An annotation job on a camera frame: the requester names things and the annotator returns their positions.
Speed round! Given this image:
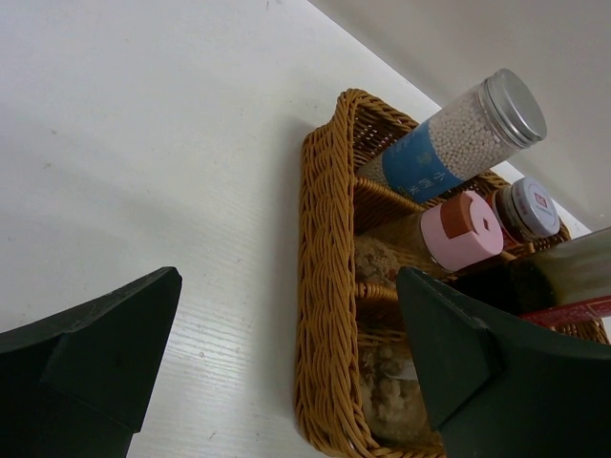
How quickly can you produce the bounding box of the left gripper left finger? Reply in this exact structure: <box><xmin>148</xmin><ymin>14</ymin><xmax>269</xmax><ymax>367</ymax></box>
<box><xmin>1</xmin><ymin>266</ymin><xmax>182</xmax><ymax>457</ymax></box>

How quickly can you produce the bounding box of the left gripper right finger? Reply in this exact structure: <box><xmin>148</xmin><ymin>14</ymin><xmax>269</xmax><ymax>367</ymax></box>
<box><xmin>397</xmin><ymin>267</ymin><xmax>610</xmax><ymax>458</ymax></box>

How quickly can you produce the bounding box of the black cap spice jar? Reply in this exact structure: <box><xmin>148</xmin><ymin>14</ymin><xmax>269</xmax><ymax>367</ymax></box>
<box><xmin>359</xmin><ymin>341</ymin><xmax>442</xmax><ymax>448</ymax></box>

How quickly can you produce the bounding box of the dark vinegar bottle black cap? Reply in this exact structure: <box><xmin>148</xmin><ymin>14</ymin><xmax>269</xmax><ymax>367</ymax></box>
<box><xmin>451</xmin><ymin>228</ymin><xmax>610</xmax><ymax>327</ymax></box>

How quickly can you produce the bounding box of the pink cap spice jar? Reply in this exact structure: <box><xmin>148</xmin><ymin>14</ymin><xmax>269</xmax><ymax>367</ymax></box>
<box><xmin>354</xmin><ymin>191</ymin><xmax>504</xmax><ymax>288</ymax></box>

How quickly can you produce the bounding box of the small jar red white lid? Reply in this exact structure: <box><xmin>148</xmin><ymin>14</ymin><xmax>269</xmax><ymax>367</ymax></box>
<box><xmin>486</xmin><ymin>177</ymin><xmax>560</xmax><ymax>250</ymax></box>

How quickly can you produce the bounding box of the silver cap blue label jar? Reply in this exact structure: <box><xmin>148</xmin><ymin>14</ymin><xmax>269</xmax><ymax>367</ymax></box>
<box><xmin>357</xmin><ymin>69</ymin><xmax>547</xmax><ymax>203</ymax></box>

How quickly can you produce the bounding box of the brown wicker divided tray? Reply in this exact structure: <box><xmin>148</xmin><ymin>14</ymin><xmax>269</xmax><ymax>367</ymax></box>
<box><xmin>294</xmin><ymin>87</ymin><xmax>611</xmax><ymax>458</ymax></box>

